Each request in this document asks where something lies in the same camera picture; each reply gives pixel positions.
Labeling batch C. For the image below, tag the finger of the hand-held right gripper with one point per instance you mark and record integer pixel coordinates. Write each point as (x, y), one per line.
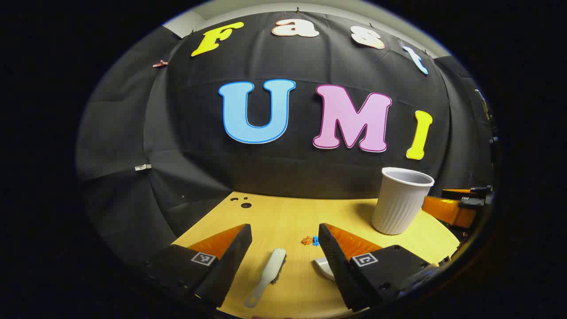
(456, 193)
(443, 210)

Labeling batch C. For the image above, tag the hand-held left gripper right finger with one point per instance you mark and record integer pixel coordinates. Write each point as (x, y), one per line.
(336, 270)

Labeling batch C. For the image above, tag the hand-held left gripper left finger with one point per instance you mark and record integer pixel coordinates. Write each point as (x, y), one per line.
(226, 270)

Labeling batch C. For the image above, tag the white dustpan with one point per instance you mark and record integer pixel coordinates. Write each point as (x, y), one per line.
(323, 267)

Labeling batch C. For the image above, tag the orange paper scrap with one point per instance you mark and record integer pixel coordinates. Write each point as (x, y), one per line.
(306, 241)

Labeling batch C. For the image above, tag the white ribbed garbage bin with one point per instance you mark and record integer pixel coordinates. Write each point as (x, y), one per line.
(398, 208)

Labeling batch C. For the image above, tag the small white broom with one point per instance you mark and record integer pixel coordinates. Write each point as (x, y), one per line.
(272, 266)

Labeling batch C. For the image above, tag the wooden desktop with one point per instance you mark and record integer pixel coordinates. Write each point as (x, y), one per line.
(288, 212)

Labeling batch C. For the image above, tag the black backdrop cloth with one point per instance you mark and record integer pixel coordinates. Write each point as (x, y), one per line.
(288, 177)

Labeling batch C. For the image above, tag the white clip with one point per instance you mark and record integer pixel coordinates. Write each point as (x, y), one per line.
(142, 167)

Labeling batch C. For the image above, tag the red clip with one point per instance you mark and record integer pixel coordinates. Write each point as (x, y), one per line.
(160, 64)

